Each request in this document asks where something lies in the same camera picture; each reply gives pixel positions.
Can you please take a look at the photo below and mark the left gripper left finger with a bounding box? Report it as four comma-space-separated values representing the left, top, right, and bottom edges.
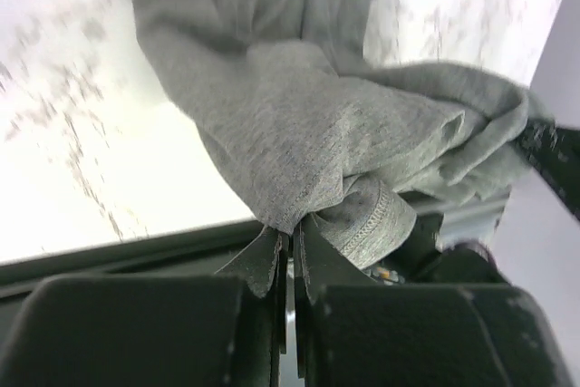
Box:
1, 229, 288, 386

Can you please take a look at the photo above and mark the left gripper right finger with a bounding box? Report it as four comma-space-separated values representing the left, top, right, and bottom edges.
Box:
293, 218, 571, 386

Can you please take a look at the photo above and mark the grey t shirt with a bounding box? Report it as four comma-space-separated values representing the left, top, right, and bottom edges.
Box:
132, 0, 546, 268

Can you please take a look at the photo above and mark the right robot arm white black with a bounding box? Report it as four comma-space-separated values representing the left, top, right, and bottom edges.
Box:
515, 120, 580, 221

